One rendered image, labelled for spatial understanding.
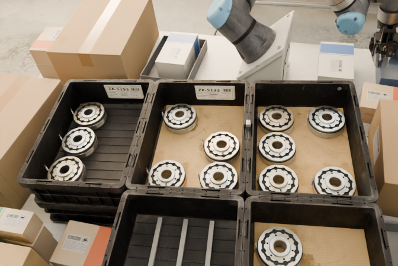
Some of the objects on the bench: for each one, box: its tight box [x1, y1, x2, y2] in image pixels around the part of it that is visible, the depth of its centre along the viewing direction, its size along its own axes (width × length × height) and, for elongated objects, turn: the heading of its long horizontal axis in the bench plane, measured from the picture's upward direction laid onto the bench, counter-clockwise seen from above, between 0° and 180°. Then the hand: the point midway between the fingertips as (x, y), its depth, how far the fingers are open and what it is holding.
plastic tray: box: [140, 35, 208, 82], centre depth 157 cm, size 27×20×5 cm
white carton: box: [155, 31, 200, 79], centre depth 156 cm, size 20×12×9 cm, turn 170°
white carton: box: [316, 41, 354, 82], centre depth 141 cm, size 20×12×9 cm, turn 170°
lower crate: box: [34, 201, 118, 225], centre depth 122 cm, size 40×30×12 cm
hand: (379, 63), depth 137 cm, fingers closed, pressing on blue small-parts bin
